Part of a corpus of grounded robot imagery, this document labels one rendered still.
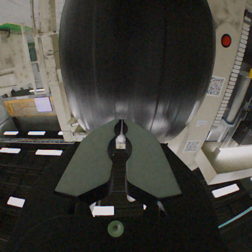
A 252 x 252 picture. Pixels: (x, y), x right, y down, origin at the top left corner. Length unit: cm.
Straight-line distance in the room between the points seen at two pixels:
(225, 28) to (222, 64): 12
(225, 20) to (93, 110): 48
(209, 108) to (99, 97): 44
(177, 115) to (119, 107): 11
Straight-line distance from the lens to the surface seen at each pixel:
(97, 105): 20
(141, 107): 20
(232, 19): 54
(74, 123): 100
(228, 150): 100
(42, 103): 462
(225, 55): 51
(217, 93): 53
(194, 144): 62
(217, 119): 61
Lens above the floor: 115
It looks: 33 degrees up
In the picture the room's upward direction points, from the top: 178 degrees counter-clockwise
